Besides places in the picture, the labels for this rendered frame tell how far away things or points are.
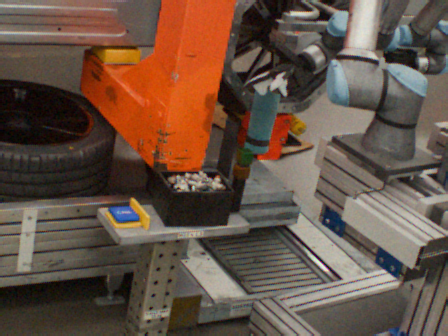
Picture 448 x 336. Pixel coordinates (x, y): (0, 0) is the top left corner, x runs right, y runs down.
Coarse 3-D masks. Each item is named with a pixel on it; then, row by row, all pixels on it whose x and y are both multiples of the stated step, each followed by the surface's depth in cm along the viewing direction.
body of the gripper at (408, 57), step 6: (396, 48) 326; (384, 54) 324; (390, 54) 322; (396, 54) 319; (402, 54) 321; (408, 54) 326; (414, 54) 326; (390, 60) 322; (396, 60) 321; (402, 60) 322; (408, 60) 326; (414, 60) 326; (408, 66) 327; (414, 66) 326
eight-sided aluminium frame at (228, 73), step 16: (240, 0) 309; (256, 0) 311; (336, 0) 334; (240, 16) 311; (224, 64) 317; (224, 80) 326; (240, 80) 323; (320, 80) 347; (240, 96) 326; (288, 96) 344; (304, 96) 343; (288, 112) 340
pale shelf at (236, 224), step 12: (156, 216) 277; (240, 216) 287; (108, 228) 268; (120, 228) 266; (132, 228) 268; (156, 228) 270; (168, 228) 272; (180, 228) 273; (192, 228) 274; (204, 228) 276; (216, 228) 277; (228, 228) 280; (240, 228) 282; (120, 240) 262; (132, 240) 264; (144, 240) 266; (156, 240) 269; (168, 240) 271
